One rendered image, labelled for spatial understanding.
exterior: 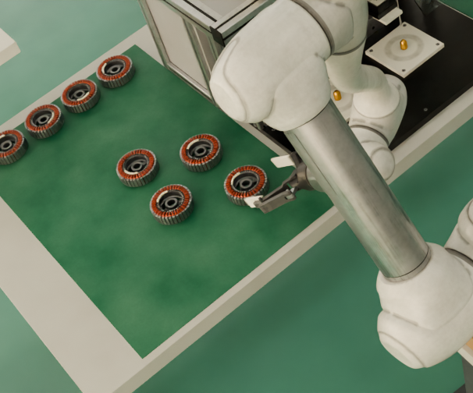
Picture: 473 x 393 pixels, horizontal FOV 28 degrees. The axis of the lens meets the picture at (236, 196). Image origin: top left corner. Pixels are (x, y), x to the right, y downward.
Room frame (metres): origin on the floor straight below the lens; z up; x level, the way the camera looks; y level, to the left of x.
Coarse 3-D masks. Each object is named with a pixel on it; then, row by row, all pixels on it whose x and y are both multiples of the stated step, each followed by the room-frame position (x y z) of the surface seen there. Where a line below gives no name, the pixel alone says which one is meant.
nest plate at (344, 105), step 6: (330, 84) 1.87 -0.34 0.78; (342, 96) 1.81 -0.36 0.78; (348, 96) 1.81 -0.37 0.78; (336, 102) 1.80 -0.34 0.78; (342, 102) 1.79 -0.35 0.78; (348, 102) 1.78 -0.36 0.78; (342, 108) 1.77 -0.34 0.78; (348, 108) 1.76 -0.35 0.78; (342, 114) 1.75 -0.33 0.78; (348, 114) 1.74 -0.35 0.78; (348, 120) 1.73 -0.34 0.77
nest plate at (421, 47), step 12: (408, 24) 1.98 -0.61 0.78; (396, 36) 1.96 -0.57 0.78; (408, 36) 1.94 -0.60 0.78; (420, 36) 1.92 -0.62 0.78; (372, 48) 1.94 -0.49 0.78; (384, 48) 1.93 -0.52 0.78; (396, 48) 1.91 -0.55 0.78; (408, 48) 1.89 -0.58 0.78; (420, 48) 1.88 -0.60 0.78; (432, 48) 1.86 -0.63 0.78; (384, 60) 1.88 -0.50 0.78; (396, 60) 1.87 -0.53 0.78; (408, 60) 1.85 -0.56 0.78; (420, 60) 1.83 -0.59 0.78; (396, 72) 1.83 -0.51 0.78; (408, 72) 1.81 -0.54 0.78
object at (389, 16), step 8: (368, 0) 1.97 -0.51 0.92; (376, 0) 1.96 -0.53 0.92; (384, 0) 1.95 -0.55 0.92; (392, 0) 1.95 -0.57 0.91; (368, 8) 1.97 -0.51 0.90; (376, 8) 1.94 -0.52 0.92; (384, 8) 1.94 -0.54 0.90; (392, 8) 1.95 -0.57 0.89; (376, 16) 1.94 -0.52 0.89; (384, 16) 1.94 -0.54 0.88; (392, 16) 1.93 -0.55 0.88
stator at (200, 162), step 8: (192, 136) 1.87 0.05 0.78; (200, 136) 1.86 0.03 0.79; (208, 136) 1.85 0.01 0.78; (184, 144) 1.85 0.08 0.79; (192, 144) 1.85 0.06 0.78; (200, 144) 1.85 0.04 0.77; (208, 144) 1.84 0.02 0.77; (216, 144) 1.81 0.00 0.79; (184, 152) 1.83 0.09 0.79; (192, 152) 1.84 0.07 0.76; (200, 152) 1.83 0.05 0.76; (208, 152) 1.82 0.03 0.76; (216, 152) 1.79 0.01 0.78; (184, 160) 1.80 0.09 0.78; (192, 160) 1.79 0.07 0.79; (200, 160) 1.78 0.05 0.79; (208, 160) 1.77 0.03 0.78; (216, 160) 1.77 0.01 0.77; (192, 168) 1.78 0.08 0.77; (200, 168) 1.77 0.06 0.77; (208, 168) 1.76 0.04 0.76
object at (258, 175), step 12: (240, 168) 1.70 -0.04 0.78; (252, 168) 1.68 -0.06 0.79; (228, 180) 1.67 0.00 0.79; (240, 180) 1.68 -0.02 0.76; (252, 180) 1.66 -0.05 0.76; (264, 180) 1.63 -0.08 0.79; (228, 192) 1.64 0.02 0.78; (240, 192) 1.62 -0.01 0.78; (252, 192) 1.61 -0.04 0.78; (264, 192) 1.61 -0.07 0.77; (240, 204) 1.61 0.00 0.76
